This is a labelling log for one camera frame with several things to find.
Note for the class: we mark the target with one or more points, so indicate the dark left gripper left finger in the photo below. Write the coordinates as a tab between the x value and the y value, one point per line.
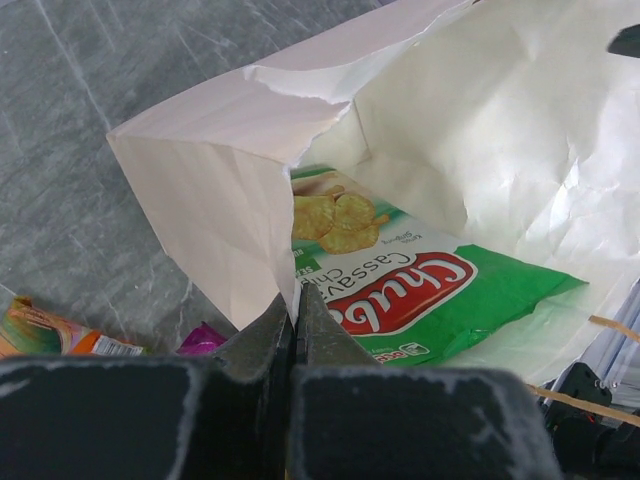
220	416

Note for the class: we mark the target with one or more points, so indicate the orange snack packet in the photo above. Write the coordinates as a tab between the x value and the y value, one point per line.
28	330

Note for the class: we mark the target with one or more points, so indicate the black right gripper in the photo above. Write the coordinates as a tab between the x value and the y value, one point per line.
590	445

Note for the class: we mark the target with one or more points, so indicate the purple grape candy bag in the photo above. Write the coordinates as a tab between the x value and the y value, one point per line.
202	340

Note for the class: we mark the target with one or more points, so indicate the green Chuba cassava chips bag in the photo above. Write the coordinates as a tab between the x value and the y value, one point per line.
406	292

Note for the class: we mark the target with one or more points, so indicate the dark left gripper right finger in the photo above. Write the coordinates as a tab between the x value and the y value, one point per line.
353	418

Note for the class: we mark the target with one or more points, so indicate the beige paper bag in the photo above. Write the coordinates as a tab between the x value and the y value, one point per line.
508	124

